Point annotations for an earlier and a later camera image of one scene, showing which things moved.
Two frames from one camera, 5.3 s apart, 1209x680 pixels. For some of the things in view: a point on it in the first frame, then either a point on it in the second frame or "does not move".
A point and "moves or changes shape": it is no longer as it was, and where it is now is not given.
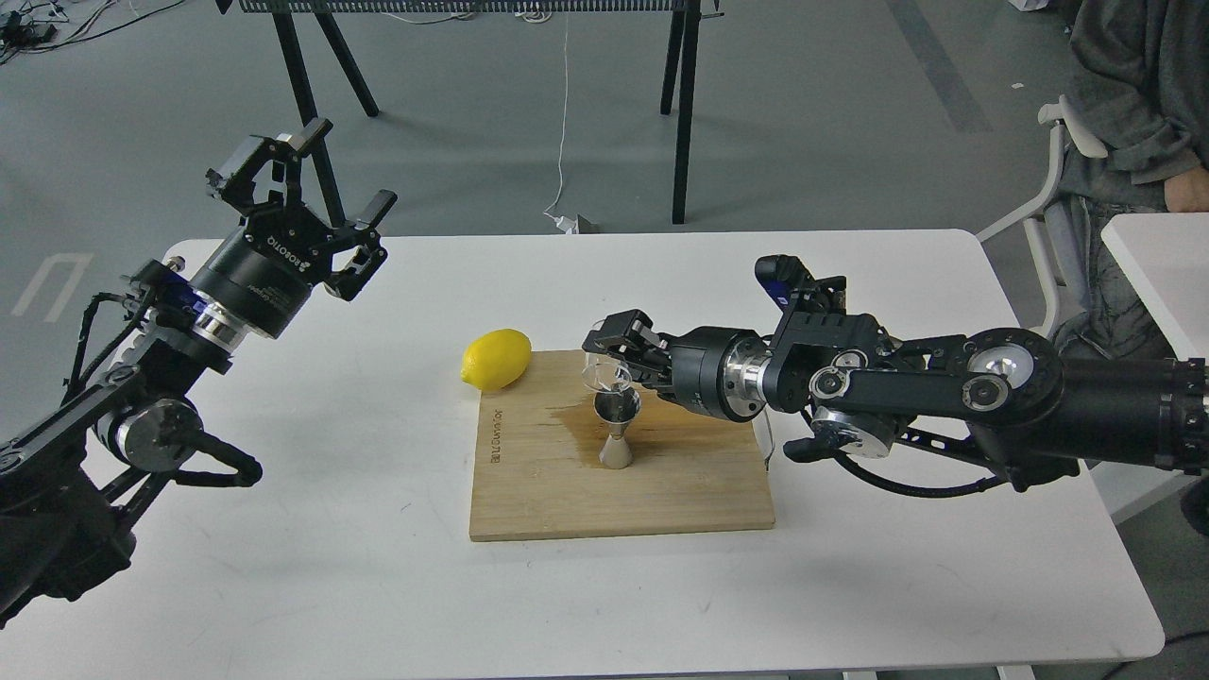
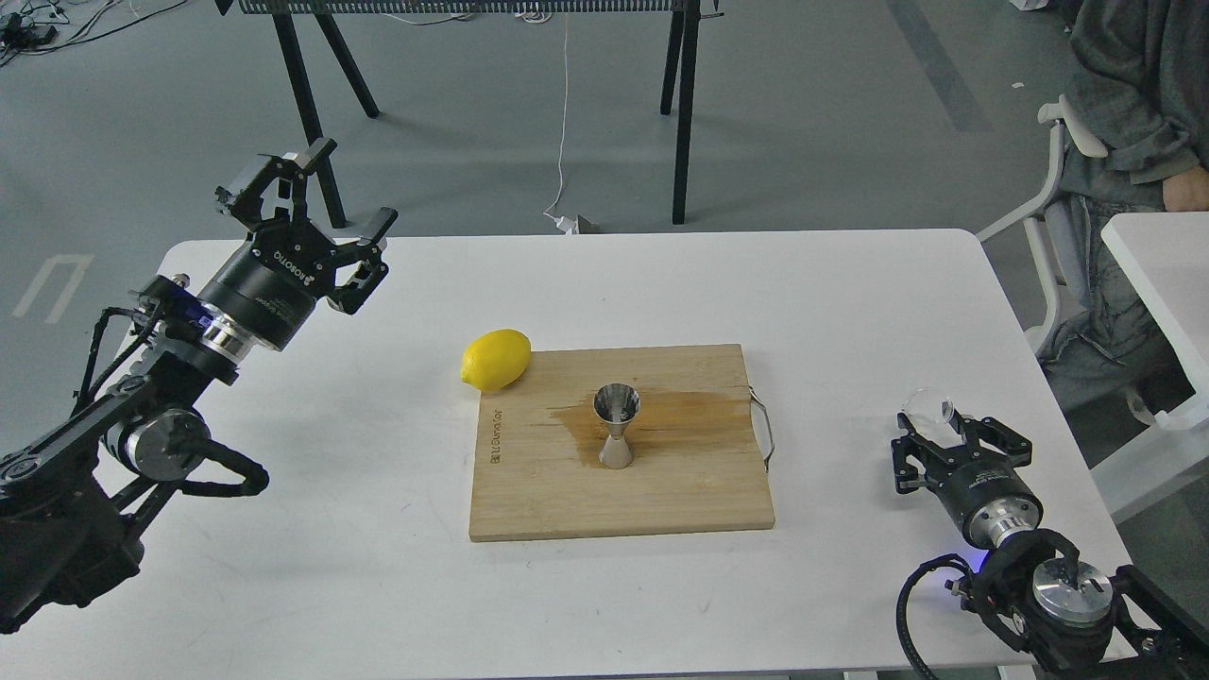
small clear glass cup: [605, 372] moves or changes shape
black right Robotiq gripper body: [722, 371] → [988, 499]
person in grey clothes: [1141, 71] does not move
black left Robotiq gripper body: [261, 279] does not move
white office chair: [1052, 222] does not move
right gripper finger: [630, 332] → [1017, 449]
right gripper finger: [654, 376] → [911, 455]
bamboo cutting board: [536, 471] does not move
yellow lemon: [496, 359] does not move
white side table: [1168, 255] does not move
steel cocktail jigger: [616, 409] does not move
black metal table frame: [678, 73] does not move
